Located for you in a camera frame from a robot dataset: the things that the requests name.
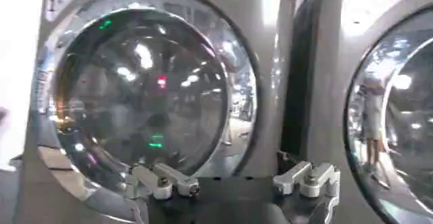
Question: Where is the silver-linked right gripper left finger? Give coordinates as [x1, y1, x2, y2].
[125, 162, 201, 201]

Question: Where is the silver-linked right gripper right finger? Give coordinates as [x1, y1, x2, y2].
[273, 160, 341, 199]

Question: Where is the round glass dryer door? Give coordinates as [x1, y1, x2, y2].
[32, 0, 260, 223]
[343, 7, 433, 224]

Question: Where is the grey dryer with label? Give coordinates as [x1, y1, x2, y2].
[13, 0, 298, 224]
[294, 0, 433, 224]

